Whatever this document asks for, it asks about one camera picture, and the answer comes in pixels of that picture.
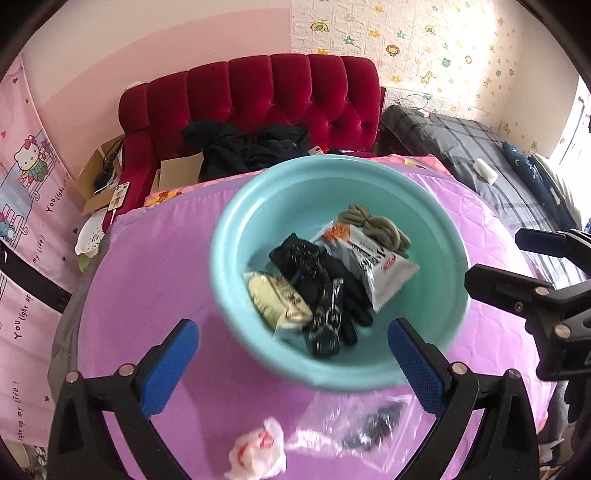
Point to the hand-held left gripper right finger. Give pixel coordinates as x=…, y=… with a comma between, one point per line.
x=415, y=364

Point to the red tufted sofa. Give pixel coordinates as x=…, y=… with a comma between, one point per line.
x=277, y=92

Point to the white perforated bowl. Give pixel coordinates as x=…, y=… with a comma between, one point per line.
x=92, y=233

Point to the grey plaid bedsheet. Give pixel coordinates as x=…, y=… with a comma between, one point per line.
x=452, y=143

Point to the teal plastic basin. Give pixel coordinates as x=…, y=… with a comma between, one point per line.
x=415, y=221

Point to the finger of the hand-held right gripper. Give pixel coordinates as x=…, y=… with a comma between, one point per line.
x=540, y=240
x=503, y=284

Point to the silver snack packet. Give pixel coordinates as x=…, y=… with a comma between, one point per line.
x=383, y=277

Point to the open cardboard box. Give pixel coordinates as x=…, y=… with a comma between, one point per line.
x=99, y=175

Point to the beige pillow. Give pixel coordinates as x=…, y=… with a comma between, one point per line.
x=561, y=184

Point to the black cloth piece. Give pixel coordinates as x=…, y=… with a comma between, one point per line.
x=374, y=424

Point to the black glove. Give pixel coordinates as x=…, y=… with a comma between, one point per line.
x=295, y=256

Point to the grey bedding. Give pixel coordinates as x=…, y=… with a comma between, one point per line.
x=69, y=314

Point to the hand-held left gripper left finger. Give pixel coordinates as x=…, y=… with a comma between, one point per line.
x=168, y=364

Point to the black clothes pile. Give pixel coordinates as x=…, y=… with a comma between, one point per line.
x=240, y=147

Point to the navy pillow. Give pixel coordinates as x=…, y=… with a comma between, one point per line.
x=535, y=180

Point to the beige packet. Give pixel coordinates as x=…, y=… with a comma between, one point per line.
x=272, y=295

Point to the clear zip bag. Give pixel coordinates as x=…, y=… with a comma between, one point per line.
x=323, y=429

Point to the white roll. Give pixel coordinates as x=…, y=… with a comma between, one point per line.
x=485, y=170

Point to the flat cardboard box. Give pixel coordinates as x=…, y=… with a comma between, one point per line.
x=178, y=170

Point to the pink printed wall cloth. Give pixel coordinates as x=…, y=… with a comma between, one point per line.
x=27, y=207

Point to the crumpled white plastic bag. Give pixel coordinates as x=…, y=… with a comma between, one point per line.
x=256, y=450

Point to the purple quilted mat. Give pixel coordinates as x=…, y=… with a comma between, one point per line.
x=161, y=267

